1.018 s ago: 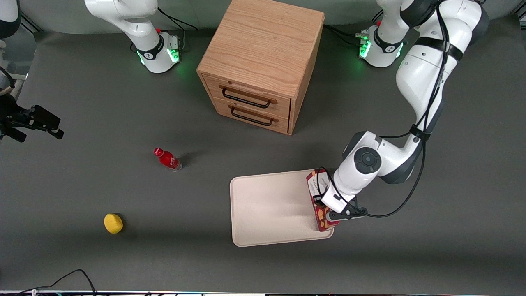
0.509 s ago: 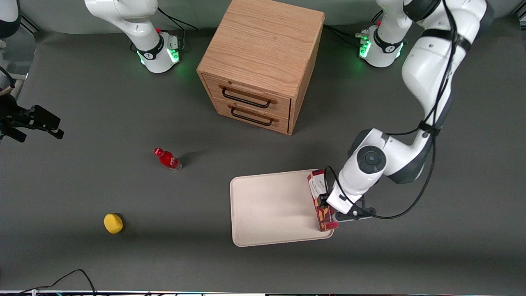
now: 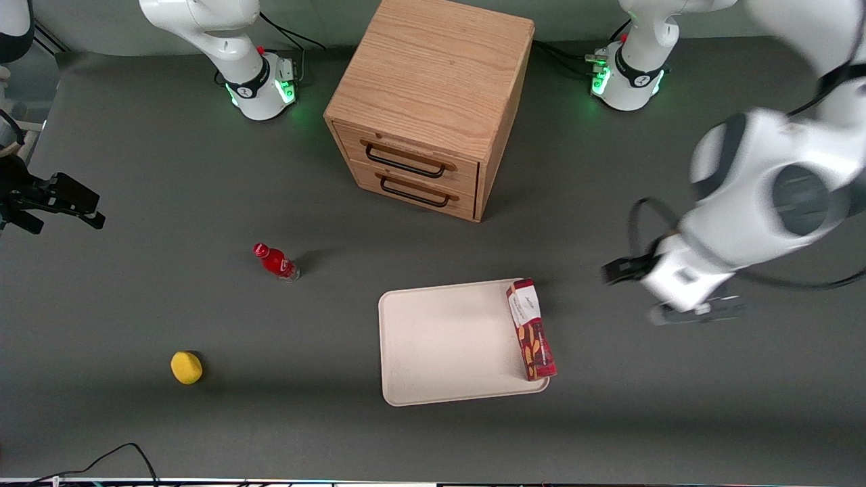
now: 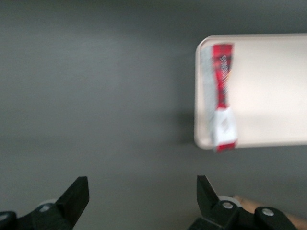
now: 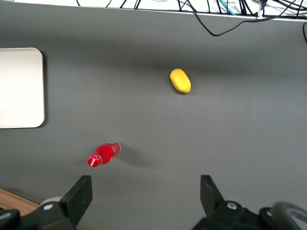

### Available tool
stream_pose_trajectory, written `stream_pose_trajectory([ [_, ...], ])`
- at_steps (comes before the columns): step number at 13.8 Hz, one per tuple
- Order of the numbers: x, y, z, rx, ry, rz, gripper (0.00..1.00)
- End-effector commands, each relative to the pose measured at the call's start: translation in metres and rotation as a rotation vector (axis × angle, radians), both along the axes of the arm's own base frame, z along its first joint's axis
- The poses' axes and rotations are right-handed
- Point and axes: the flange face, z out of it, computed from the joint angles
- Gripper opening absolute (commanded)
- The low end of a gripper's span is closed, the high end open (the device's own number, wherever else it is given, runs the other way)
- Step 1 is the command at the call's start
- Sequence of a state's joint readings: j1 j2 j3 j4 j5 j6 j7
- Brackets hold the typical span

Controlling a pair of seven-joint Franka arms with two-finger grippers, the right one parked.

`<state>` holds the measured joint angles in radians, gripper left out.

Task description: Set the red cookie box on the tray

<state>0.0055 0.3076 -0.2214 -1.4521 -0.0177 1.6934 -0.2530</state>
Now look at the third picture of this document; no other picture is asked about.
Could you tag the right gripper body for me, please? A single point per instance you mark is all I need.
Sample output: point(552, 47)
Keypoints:
point(19, 190)

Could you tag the red cookie box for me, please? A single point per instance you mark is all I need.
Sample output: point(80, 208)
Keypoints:
point(533, 335)

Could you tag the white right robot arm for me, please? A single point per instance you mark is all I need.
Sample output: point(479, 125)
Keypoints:
point(223, 40)

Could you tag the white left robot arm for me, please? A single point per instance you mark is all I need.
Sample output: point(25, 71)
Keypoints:
point(778, 189)

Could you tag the cream rectangular tray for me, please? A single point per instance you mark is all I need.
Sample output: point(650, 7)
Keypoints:
point(446, 341)

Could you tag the yellow lemon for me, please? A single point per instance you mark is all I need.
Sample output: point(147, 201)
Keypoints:
point(186, 367)

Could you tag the small red bottle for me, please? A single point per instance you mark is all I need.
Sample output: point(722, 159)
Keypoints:
point(274, 260)

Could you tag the wooden drawer front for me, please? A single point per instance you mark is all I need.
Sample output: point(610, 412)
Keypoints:
point(365, 177)
point(352, 141)

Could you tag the wooden two-drawer cabinet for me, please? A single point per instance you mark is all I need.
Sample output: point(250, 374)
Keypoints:
point(433, 74)

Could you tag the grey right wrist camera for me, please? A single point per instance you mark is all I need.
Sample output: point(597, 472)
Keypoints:
point(7, 138)

